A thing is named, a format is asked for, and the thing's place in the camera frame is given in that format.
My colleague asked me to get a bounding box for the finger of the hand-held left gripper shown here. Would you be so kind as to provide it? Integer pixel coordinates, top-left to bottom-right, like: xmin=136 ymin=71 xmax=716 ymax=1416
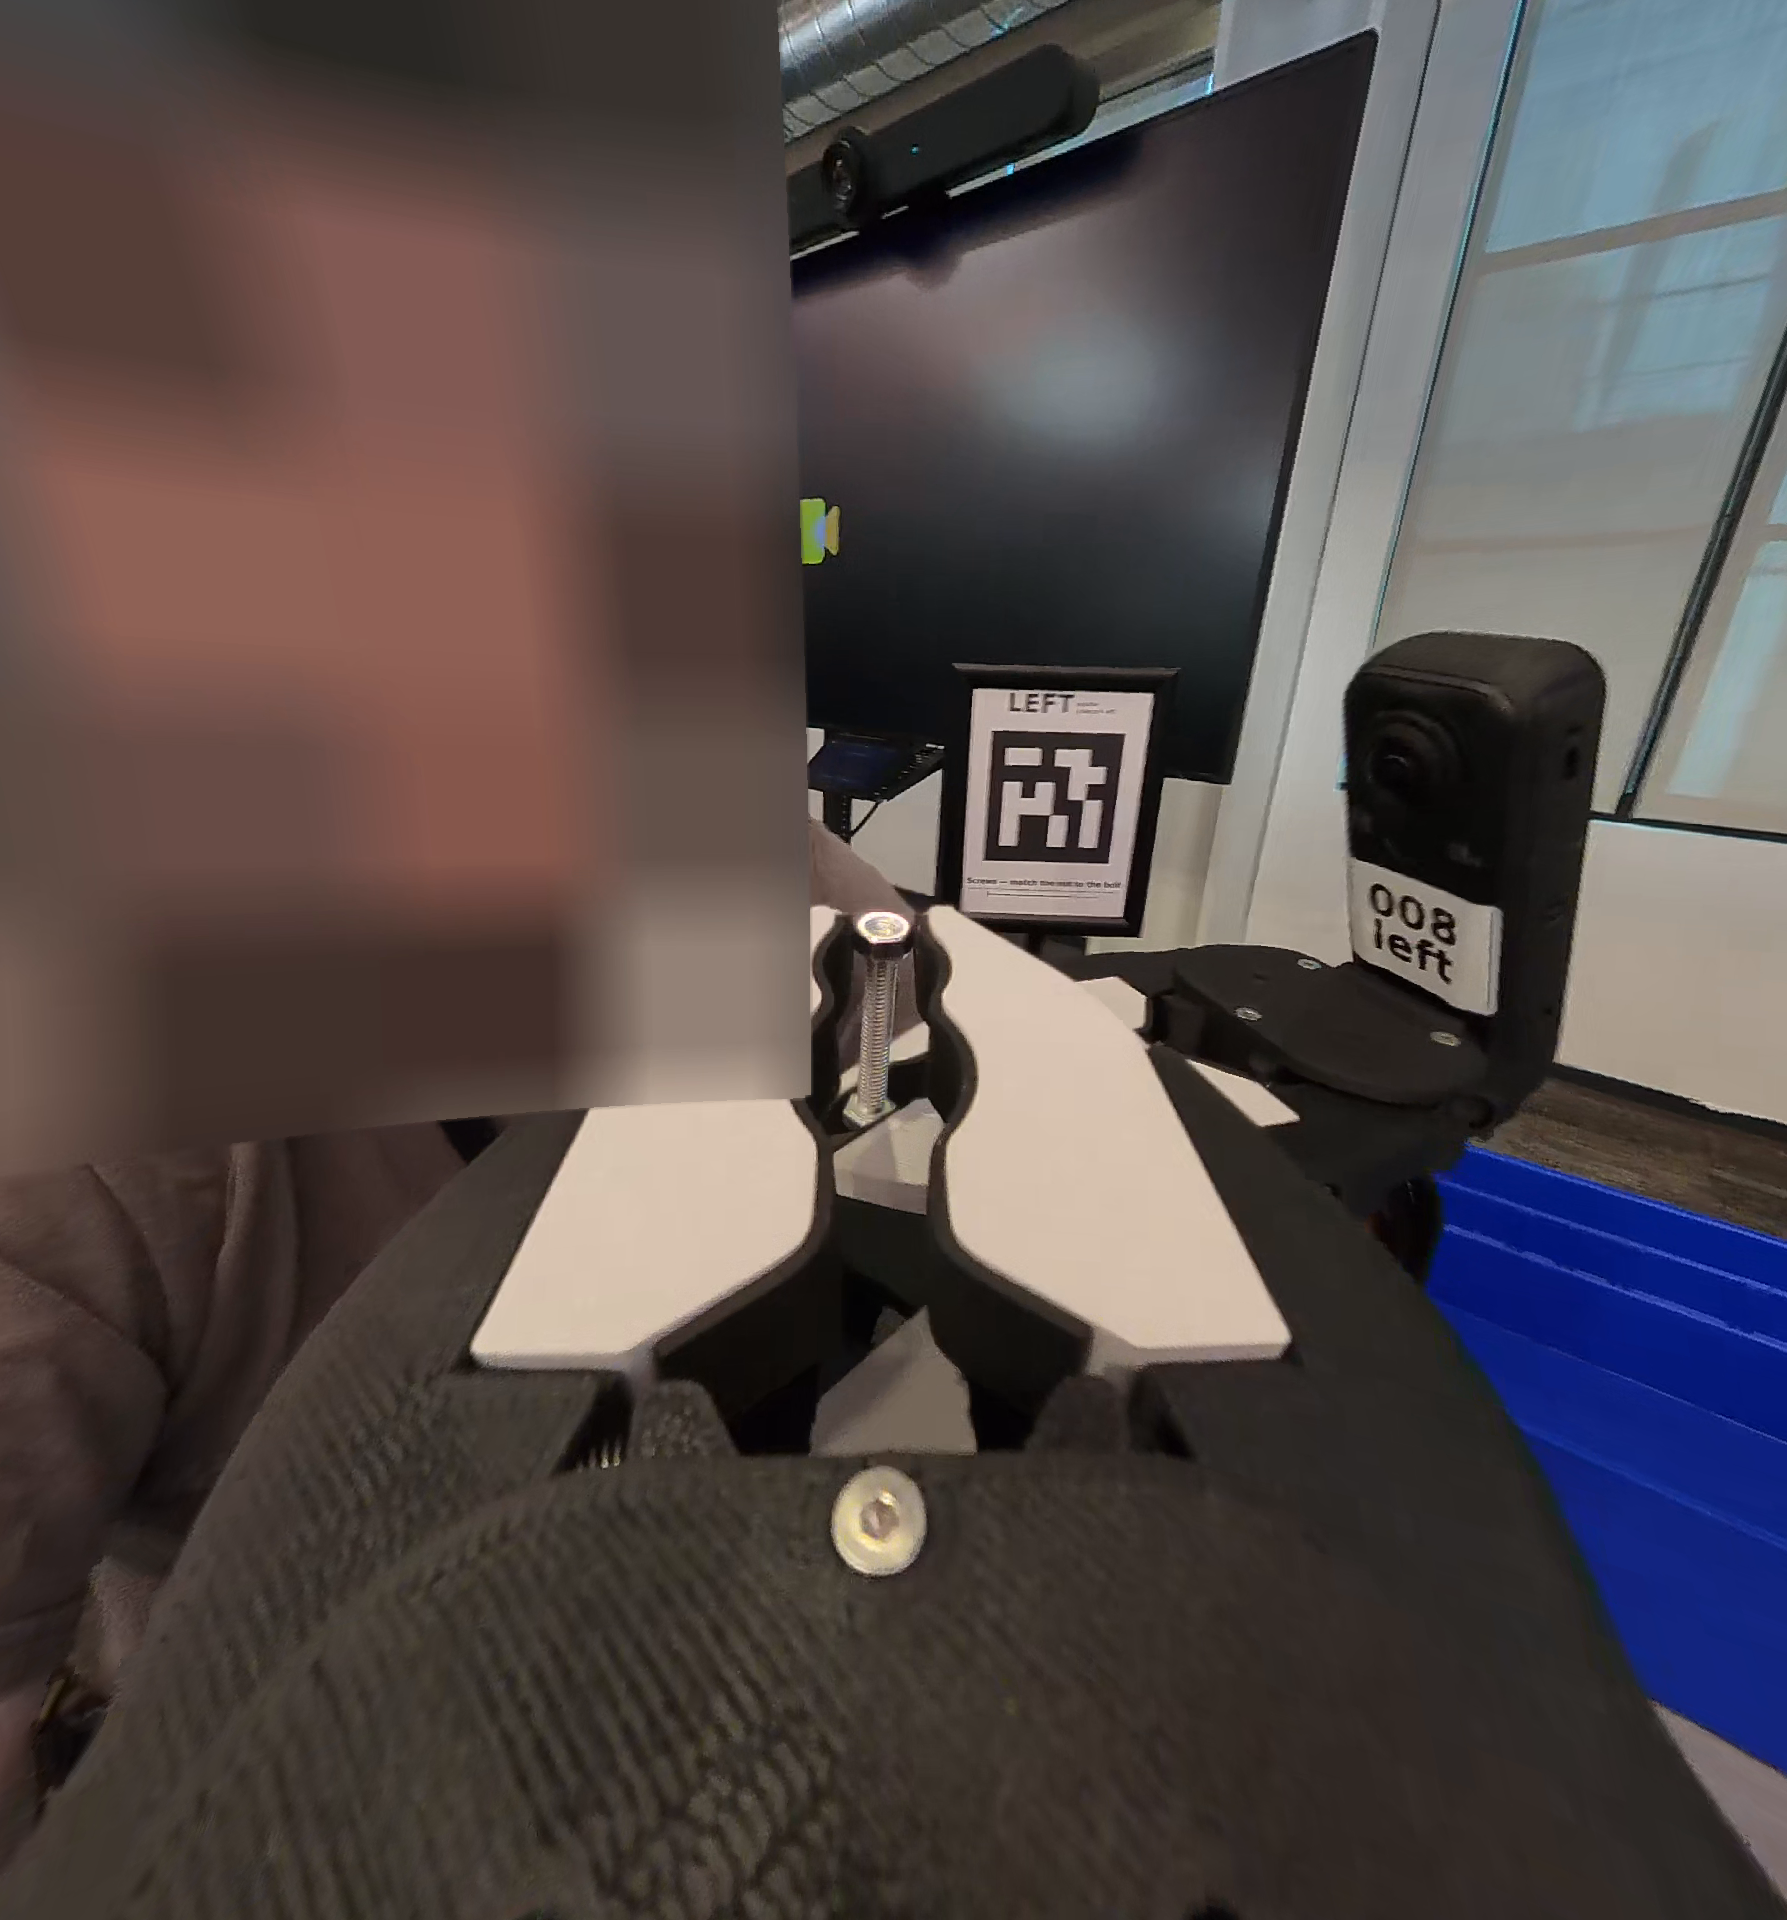
xmin=834 ymin=1109 xmax=938 ymax=1210
xmin=1195 ymin=1058 xmax=1297 ymax=1130

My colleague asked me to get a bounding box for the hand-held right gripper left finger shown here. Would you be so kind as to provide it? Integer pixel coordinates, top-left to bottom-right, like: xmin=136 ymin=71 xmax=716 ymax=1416
xmin=470 ymin=913 xmax=858 ymax=1373

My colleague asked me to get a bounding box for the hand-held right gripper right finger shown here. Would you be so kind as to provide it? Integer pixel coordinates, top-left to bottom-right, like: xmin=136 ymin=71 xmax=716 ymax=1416
xmin=916 ymin=906 xmax=1291 ymax=1369

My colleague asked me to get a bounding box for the silver threaded bolt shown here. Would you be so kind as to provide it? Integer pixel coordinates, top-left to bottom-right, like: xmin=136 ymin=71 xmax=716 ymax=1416
xmin=852 ymin=907 xmax=914 ymax=1123

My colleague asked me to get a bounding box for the blue plastic bin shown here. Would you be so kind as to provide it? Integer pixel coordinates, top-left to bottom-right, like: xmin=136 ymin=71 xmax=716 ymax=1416
xmin=1433 ymin=1146 xmax=1787 ymax=1794

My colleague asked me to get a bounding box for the framed marker sign on stand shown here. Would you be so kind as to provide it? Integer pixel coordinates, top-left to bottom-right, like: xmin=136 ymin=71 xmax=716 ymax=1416
xmin=936 ymin=663 xmax=1183 ymax=962

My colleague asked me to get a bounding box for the large grid window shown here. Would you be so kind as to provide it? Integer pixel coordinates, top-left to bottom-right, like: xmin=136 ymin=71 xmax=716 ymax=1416
xmin=1433 ymin=0 xmax=1787 ymax=842

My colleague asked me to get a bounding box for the large black monitor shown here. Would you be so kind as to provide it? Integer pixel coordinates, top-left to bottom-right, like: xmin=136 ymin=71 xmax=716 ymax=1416
xmin=788 ymin=29 xmax=1381 ymax=786

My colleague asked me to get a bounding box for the black video bar camera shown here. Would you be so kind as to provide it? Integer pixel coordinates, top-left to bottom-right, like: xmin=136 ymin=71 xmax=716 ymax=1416
xmin=786 ymin=42 xmax=1101 ymax=251

